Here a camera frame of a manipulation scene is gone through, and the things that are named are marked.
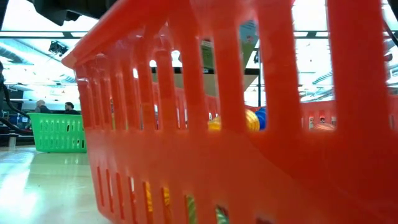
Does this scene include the green plastic basket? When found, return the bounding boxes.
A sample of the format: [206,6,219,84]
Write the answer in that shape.
[29,112,88,154]

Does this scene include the yellow patterned ball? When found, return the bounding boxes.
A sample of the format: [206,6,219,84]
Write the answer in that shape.
[207,108,261,133]

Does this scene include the blue ball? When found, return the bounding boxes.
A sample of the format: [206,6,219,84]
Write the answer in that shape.
[254,107,268,131]

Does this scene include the green coil wristband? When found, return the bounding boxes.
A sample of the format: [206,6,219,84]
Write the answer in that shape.
[185,194,230,224]

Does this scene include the red-orange coil wristband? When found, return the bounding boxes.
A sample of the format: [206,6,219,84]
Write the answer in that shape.
[312,123,336,133]

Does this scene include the person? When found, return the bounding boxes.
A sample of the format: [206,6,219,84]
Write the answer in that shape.
[63,101,82,116]
[34,99,52,114]

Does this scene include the red plastic basket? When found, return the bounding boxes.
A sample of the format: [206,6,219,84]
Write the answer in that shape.
[61,0,398,224]

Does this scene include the black corrugated cable hose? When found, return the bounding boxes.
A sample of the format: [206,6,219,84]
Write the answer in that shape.
[0,62,34,136]

